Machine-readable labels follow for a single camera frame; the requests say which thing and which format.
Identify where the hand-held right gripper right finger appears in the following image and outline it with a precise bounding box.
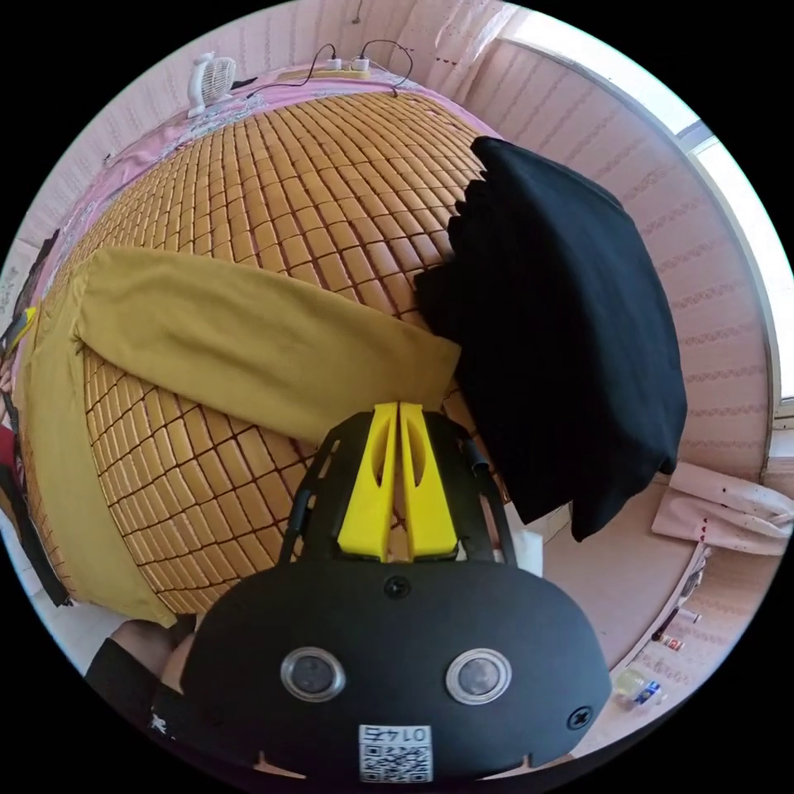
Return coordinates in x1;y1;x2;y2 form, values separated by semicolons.
400;402;461;559

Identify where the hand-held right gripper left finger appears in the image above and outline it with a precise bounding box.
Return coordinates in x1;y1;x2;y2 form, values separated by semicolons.
337;402;399;560

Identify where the brown long sleeve shirt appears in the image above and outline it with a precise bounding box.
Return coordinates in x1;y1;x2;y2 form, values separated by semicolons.
12;246;464;629

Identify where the pile of clothes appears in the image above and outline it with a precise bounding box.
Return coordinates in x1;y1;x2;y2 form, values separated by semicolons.
414;136;689;544

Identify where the pale pink dotted cushion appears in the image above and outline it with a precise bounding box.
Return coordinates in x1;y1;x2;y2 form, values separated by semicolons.
650;461;794;557

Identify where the bed with woven mat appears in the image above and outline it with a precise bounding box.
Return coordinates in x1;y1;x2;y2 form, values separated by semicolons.
11;69;519;624

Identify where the white fan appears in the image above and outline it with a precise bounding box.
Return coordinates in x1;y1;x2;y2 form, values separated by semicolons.
186;51;239;120

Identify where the black cable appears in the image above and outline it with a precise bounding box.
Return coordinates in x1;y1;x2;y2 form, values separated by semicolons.
359;39;417;99
245;44;339;100

